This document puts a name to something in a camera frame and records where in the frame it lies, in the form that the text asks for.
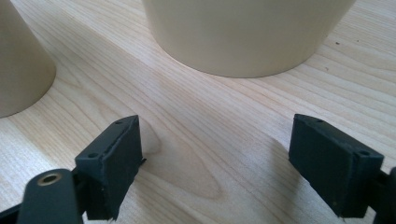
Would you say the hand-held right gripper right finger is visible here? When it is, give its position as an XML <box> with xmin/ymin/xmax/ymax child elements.
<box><xmin>288</xmin><ymin>113</ymin><xmax>385</xmax><ymax>218</ymax></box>

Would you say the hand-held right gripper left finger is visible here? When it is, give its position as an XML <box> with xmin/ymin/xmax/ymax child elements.
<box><xmin>74</xmin><ymin>114</ymin><xmax>144</xmax><ymax>221</ymax></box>

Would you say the beige container with perforated insert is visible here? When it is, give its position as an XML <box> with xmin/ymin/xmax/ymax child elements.
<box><xmin>141</xmin><ymin>0</ymin><xmax>357</xmax><ymax>78</ymax></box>

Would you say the pale blue pedal trash can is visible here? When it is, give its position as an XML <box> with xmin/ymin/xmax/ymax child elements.
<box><xmin>0</xmin><ymin>0</ymin><xmax>57</xmax><ymax>119</ymax></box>

